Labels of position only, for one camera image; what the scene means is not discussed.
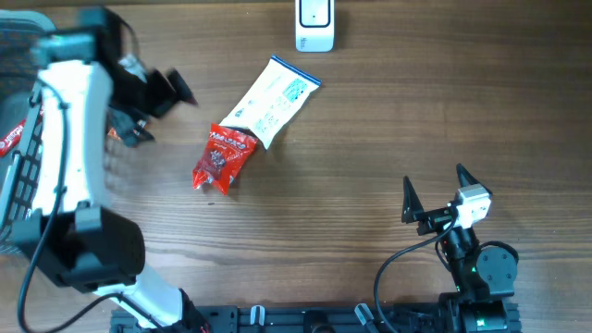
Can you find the red candy bar wrapper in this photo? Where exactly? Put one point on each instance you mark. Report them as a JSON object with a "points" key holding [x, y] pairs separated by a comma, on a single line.
{"points": [[11, 140]]}

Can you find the orange tissue pack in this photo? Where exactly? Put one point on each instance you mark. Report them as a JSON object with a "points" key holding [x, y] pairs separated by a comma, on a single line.
{"points": [[113, 134]]}

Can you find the grey plastic shopping basket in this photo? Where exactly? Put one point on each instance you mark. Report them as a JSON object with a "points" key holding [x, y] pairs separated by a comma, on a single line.
{"points": [[20, 98]]}

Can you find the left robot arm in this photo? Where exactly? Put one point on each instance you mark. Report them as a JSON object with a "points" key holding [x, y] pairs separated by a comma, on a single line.
{"points": [[88, 86]]}

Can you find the red snack bag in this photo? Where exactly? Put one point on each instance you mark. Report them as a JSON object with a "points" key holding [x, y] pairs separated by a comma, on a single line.
{"points": [[224, 154]]}

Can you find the cream snack pouch blue seal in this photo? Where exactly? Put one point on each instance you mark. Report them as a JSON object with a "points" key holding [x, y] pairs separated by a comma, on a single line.
{"points": [[273, 100]]}

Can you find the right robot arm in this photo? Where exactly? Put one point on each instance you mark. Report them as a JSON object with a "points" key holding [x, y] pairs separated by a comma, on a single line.
{"points": [[483, 272]]}

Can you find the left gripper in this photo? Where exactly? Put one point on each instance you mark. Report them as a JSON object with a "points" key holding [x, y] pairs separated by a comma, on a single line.
{"points": [[166, 94]]}

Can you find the white barcode scanner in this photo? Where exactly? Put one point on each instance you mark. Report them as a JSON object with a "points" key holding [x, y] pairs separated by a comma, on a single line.
{"points": [[314, 25]]}

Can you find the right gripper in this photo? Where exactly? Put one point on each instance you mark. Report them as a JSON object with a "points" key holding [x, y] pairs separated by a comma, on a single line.
{"points": [[413, 212]]}

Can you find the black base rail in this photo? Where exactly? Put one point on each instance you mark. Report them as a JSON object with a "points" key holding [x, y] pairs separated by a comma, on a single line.
{"points": [[418, 317]]}

